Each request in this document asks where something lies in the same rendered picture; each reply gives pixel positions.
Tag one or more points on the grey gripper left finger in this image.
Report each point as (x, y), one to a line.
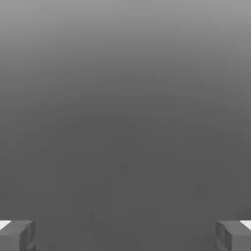
(13, 237)

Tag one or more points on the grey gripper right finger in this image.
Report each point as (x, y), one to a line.
(237, 237)

